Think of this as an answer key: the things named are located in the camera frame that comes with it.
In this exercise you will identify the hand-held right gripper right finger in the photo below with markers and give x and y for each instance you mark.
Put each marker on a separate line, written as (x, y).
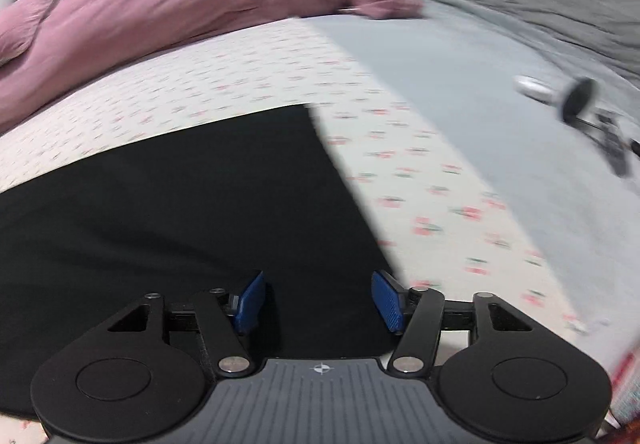
(387, 299)

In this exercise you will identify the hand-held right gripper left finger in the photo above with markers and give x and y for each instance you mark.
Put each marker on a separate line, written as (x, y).
(252, 299)

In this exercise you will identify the black pants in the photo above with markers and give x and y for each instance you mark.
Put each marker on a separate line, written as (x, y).
(175, 234)

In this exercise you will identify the cherry print sheet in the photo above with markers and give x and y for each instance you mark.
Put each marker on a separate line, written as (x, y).
(430, 184)

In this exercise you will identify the grey bed sheet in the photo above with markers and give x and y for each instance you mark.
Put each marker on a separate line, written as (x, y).
(475, 74)

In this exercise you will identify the red white printed cloth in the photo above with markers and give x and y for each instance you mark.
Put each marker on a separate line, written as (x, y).
(627, 389)

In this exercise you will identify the white earbud case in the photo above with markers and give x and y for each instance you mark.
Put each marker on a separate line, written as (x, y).
(537, 89)

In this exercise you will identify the pink pillow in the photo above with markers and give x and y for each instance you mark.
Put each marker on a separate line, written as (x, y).
(25, 21)

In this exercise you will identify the black clip bracket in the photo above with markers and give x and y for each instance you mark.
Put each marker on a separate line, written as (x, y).
(612, 144)

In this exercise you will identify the black round disc mount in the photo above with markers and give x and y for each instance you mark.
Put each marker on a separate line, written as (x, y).
(579, 99)

